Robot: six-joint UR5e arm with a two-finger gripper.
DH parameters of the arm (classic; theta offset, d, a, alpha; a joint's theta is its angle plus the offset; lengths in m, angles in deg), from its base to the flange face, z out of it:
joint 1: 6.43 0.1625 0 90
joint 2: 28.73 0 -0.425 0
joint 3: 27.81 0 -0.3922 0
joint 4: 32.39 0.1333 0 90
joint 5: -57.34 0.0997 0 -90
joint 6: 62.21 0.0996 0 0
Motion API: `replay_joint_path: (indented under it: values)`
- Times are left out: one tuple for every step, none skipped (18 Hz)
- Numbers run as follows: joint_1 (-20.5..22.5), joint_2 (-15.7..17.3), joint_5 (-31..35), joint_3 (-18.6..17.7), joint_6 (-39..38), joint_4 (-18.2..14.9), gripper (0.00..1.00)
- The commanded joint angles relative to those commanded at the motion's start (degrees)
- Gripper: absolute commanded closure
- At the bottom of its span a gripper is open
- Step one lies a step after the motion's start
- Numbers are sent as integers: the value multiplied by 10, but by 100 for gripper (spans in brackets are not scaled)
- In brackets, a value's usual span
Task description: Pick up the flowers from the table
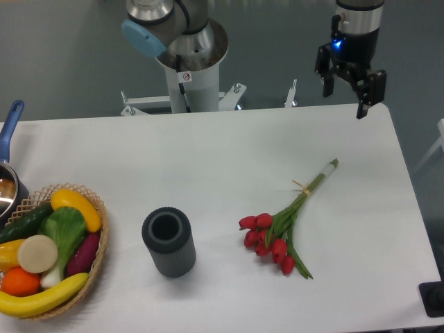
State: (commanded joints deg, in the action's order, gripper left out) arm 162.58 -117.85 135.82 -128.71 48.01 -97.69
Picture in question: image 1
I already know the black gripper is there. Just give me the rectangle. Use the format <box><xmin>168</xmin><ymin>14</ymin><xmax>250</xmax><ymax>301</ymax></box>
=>
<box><xmin>315</xmin><ymin>12</ymin><xmax>386</xmax><ymax>119</ymax></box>

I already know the red tulip bouquet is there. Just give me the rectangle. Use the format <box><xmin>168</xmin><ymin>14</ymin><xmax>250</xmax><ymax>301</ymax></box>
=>
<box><xmin>239</xmin><ymin>159</ymin><xmax>339</xmax><ymax>280</ymax></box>

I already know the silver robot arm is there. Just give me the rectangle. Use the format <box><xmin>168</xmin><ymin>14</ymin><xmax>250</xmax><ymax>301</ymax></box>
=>
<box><xmin>121</xmin><ymin>1</ymin><xmax>386</xmax><ymax>119</ymax></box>

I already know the black device at table edge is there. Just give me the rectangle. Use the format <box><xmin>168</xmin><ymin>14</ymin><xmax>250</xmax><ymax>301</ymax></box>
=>
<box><xmin>418</xmin><ymin>281</ymin><xmax>443</xmax><ymax>318</ymax></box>

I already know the dark grey ribbed vase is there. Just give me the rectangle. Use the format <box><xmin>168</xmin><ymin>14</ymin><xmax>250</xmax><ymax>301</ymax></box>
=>
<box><xmin>142</xmin><ymin>207</ymin><xmax>196</xmax><ymax>278</ymax></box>

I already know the green bok choy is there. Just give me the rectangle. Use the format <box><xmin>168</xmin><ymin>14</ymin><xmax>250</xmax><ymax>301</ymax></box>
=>
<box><xmin>37</xmin><ymin>207</ymin><xmax>86</xmax><ymax>289</ymax></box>

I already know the purple sweet potato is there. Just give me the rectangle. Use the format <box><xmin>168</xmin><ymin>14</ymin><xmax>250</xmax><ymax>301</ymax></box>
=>
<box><xmin>65</xmin><ymin>233</ymin><xmax>100</xmax><ymax>277</ymax></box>

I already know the woven wicker basket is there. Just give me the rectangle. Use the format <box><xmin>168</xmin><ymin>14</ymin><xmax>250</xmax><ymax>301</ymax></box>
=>
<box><xmin>6</xmin><ymin>183</ymin><xmax>109</xmax><ymax>320</ymax></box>

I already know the dark green cucumber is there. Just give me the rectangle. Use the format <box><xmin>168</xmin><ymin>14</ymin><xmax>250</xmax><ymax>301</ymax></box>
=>
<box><xmin>1</xmin><ymin>203</ymin><xmax>53</xmax><ymax>244</ymax></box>

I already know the beige round disc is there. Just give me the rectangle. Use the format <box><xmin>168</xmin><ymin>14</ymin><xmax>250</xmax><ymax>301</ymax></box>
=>
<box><xmin>17</xmin><ymin>234</ymin><xmax>58</xmax><ymax>273</ymax></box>

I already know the yellow bell pepper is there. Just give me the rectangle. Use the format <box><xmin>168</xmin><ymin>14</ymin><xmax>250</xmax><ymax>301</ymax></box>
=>
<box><xmin>0</xmin><ymin>239</ymin><xmax>24</xmax><ymax>273</ymax></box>

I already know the orange fruit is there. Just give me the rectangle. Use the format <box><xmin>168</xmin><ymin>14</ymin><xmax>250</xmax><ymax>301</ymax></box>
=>
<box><xmin>1</xmin><ymin>267</ymin><xmax>40</xmax><ymax>297</ymax></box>

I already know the yellow banana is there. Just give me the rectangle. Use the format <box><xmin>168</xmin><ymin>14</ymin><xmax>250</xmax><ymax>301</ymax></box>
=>
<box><xmin>1</xmin><ymin>273</ymin><xmax>89</xmax><ymax>318</ymax></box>

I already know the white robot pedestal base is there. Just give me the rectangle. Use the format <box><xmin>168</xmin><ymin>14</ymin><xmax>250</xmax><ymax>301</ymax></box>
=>
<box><xmin>120</xmin><ymin>19</ymin><xmax>298</xmax><ymax>117</ymax></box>

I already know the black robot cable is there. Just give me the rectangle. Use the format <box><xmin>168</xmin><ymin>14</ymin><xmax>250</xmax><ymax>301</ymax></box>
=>
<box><xmin>175</xmin><ymin>54</ymin><xmax>192</xmax><ymax>114</ymax></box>

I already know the blue handled saucepan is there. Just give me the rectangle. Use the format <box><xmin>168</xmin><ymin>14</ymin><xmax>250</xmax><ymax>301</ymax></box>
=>
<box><xmin>1</xmin><ymin>100</ymin><xmax>28</xmax><ymax>229</ymax></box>

